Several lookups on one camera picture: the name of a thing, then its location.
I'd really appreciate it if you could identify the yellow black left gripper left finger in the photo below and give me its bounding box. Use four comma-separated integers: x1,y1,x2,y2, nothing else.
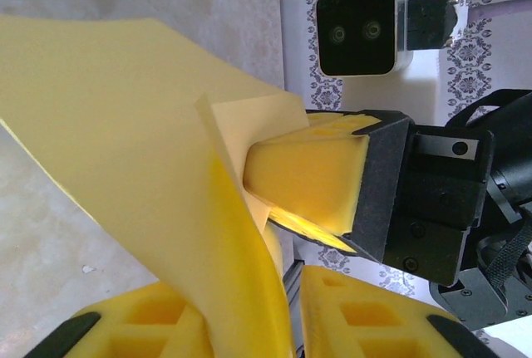
23,282,215,358

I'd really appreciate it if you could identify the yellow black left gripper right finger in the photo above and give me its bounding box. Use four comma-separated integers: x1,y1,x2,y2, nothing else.
297,264,502,358

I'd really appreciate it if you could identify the yellow cloth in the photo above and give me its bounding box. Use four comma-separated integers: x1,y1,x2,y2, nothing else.
0,15,309,358

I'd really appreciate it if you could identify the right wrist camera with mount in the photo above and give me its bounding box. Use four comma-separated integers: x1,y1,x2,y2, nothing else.
314,0,444,126

